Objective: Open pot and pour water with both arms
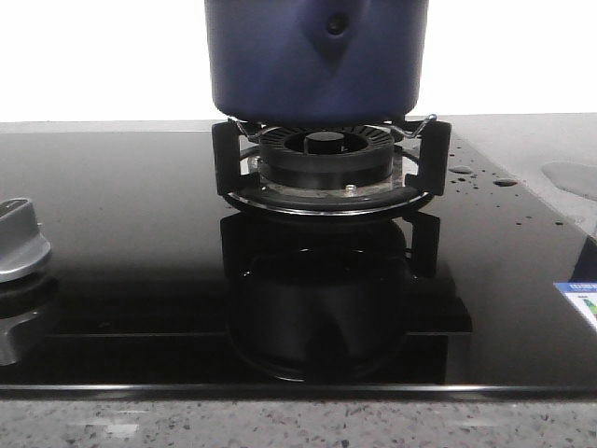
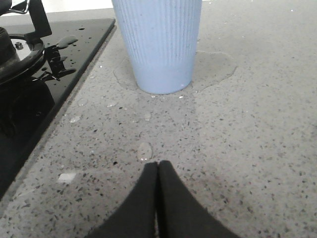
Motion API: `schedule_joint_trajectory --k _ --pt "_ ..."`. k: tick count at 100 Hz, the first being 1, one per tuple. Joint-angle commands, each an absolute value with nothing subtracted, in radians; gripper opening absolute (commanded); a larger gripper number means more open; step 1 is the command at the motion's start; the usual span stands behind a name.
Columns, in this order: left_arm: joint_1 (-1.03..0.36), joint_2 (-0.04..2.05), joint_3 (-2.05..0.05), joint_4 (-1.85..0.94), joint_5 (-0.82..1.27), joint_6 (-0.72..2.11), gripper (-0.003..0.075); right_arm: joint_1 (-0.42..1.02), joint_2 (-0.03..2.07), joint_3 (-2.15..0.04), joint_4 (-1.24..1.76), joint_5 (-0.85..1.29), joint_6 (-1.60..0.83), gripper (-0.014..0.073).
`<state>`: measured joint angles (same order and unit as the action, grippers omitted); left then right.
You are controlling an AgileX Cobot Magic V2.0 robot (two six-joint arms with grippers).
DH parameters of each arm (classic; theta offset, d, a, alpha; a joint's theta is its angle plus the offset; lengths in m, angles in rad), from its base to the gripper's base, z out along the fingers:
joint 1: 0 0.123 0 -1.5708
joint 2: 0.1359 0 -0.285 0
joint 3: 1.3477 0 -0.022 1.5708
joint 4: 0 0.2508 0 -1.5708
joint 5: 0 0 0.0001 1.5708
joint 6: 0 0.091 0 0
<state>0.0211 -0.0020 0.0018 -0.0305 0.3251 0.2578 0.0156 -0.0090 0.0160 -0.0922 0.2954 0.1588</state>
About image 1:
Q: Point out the silver stove control knob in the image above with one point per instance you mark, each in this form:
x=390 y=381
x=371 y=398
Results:
x=24 y=249

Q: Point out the black pot support grate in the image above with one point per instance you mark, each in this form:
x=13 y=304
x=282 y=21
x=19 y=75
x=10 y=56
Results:
x=420 y=162

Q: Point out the black gas burner head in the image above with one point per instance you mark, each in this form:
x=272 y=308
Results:
x=313 y=158

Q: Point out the black glass stove top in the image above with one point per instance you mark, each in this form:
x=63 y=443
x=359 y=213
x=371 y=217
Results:
x=156 y=288

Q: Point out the blue energy label sticker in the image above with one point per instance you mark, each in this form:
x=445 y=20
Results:
x=581 y=298

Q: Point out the dark blue cooking pot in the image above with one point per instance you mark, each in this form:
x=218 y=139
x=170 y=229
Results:
x=315 y=63

